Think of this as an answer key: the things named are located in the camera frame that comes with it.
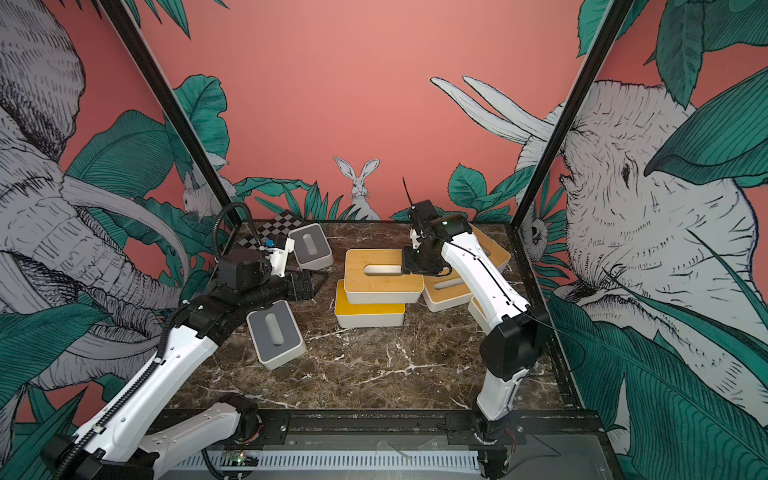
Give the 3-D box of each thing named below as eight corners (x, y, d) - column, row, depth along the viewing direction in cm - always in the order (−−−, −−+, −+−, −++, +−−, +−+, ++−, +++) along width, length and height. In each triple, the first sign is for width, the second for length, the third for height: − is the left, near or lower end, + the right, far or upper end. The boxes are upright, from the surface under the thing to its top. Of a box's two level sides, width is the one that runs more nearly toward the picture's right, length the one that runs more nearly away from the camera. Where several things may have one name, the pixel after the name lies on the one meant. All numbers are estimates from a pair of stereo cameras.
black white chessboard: (242, 246, 114) (238, 239, 111) (290, 216, 125) (287, 209, 122) (257, 260, 110) (253, 253, 107) (305, 228, 121) (303, 221, 118)
